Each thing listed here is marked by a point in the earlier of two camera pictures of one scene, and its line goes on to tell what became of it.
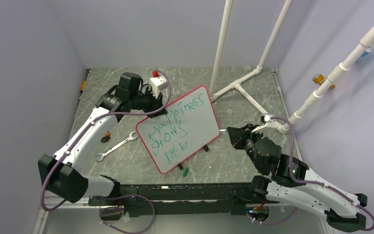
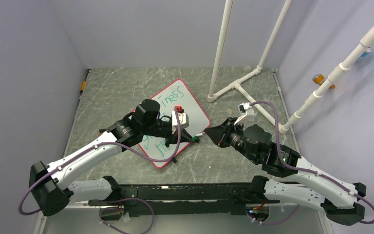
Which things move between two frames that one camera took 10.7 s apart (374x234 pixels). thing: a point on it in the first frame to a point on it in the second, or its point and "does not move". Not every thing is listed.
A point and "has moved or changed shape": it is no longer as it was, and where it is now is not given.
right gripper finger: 238,137 to 216,133
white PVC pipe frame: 282,128 does not move
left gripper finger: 159,105 to 185,136
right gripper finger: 245,129 to 220,129
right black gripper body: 249,146 to 229,131
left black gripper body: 147,102 to 171,140
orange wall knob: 319,79 does not move
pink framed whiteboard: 190,124 has moved or changed shape
